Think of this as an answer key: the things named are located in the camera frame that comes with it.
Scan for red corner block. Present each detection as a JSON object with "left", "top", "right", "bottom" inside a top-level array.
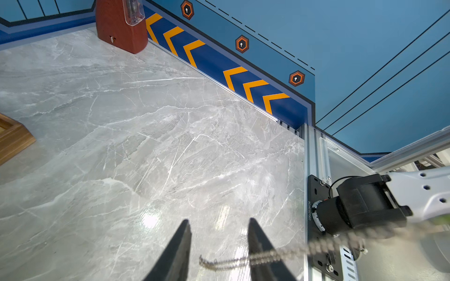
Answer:
[{"left": 96, "top": 0, "right": 148, "bottom": 54}]

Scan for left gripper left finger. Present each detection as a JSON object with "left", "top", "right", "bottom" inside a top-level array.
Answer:
[{"left": 144, "top": 219, "right": 192, "bottom": 281}]

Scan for aluminium front rail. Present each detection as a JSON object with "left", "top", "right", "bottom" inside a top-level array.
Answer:
[{"left": 300, "top": 125, "right": 450, "bottom": 281}]

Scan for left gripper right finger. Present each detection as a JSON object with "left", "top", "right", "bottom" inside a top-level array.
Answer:
[{"left": 247, "top": 218, "right": 296, "bottom": 281}]

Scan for wooden jewelry display stand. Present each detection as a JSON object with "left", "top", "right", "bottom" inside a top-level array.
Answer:
[{"left": 1, "top": 114, "right": 36, "bottom": 165}]

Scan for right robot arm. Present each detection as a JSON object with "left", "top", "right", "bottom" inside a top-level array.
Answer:
[{"left": 307, "top": 166, "right": 450, "bottom": 238}]

